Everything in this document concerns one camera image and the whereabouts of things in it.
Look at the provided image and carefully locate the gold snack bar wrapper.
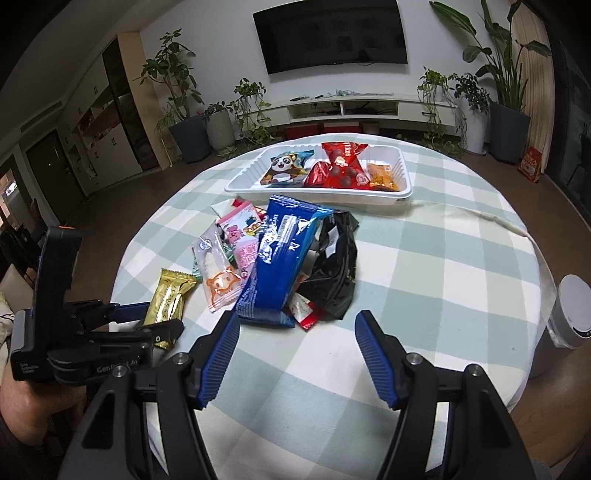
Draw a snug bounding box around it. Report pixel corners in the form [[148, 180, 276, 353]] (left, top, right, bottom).
[[142, 268, 197, 326]]

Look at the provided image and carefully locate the trailing vine plant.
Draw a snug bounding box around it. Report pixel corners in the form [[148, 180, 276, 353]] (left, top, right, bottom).
[[222, 78, 274, 159], [397, 67, 465, 158]]

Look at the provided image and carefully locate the clear white pastry packet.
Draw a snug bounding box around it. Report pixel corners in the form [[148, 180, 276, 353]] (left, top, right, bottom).
[[192, 223, 242, 312]]

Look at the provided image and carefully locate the blue panda snack bag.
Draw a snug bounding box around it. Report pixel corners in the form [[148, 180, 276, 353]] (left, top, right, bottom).
[[260, 150, 315, 187]]

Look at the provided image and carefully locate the trailing vine plant right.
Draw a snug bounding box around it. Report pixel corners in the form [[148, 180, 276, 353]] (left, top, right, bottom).
[[397, 67, 465, 158]]

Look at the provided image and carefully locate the plant in white pot left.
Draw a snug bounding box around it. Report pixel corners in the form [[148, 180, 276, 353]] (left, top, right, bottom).
[[202, 101, 235, 152]]

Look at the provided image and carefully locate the white plastic tray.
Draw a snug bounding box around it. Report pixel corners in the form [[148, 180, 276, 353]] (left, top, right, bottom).
[[225, 141, 413, 205]]

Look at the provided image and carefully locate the plant in white pot right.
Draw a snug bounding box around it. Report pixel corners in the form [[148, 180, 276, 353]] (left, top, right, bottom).
[[449, 73, 491, 156]]

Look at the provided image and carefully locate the tall plant dark pot left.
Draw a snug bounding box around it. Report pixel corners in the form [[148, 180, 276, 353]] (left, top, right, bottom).
[[138, 28, 211, 164]]

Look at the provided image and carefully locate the red gift bag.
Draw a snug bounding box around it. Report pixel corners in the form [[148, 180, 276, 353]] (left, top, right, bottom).
[[518, 147, 542, 183]]

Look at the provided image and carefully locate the white cabinet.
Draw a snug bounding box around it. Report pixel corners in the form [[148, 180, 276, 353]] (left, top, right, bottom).
[[60, 56, 142, 195]]

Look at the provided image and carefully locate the person left hand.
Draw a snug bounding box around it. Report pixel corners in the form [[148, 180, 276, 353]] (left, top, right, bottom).
[[1, 363, 86, 445]]

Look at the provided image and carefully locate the trailing vine plant left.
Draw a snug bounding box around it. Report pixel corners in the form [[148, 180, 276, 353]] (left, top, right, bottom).
[[222, 78, 274, 159]]

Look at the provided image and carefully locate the white tv console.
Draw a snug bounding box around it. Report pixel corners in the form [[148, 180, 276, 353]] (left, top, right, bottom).
[[257, 93, 459, 129]]

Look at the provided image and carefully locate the large leaf plant dark pot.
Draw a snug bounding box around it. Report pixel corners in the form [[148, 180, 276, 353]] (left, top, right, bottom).
[[430, 0, 551, 165]]

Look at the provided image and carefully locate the red storage box left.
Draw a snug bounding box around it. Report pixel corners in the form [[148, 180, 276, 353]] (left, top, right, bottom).
[[283, 123, 322, 140]]

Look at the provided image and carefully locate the white red snack bag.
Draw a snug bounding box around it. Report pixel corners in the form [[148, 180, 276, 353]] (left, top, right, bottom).
[[211, 197, 266, 220]]

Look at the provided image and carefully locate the blue cookie packet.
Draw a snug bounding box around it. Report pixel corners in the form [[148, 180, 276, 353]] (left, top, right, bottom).
[[235, 195, 334, 328]]

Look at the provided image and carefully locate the wall mounted black television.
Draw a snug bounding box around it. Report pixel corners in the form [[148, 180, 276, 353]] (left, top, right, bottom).
[[252, 0, 408, 74]]

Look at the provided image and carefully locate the red white candy packet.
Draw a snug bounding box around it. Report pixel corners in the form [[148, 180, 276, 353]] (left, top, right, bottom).
[[286, 292, 328, 331]]

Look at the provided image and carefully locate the black snack bag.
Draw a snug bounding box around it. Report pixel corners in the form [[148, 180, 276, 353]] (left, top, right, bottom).
[[295, 210, 359, 320]]

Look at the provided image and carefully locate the red storage box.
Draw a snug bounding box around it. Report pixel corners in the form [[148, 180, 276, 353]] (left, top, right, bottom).
[[283, 123, 322, 140], [322, 121, 363, 133]]

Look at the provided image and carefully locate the plant in white pot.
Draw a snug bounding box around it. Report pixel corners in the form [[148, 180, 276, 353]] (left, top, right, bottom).
[[202, 101, 235, 152], [449, 73, 491, 156]]

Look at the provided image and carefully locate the white round bin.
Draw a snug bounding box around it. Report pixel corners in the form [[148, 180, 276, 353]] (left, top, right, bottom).
[[547, 274, 591, 350]]

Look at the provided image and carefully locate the small red snack packet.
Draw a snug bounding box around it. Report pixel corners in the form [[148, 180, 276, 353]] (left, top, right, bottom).
[[304, 161, 332, 188]]

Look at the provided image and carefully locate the red chocolate ball bag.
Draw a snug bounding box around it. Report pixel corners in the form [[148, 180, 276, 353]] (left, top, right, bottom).
[[322, 142, 370, 190]]

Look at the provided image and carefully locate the pink lollipop bag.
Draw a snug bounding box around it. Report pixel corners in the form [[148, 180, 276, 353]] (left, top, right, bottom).
[[217, 201, 263, 281]]

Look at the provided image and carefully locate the red storage box right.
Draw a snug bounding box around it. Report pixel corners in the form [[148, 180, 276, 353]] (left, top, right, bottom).
[[322, 121, 363, 133]]

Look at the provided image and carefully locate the orange snack bar wrapper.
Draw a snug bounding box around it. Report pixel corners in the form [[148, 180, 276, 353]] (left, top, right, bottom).
[[367, 163, 399, 191]]

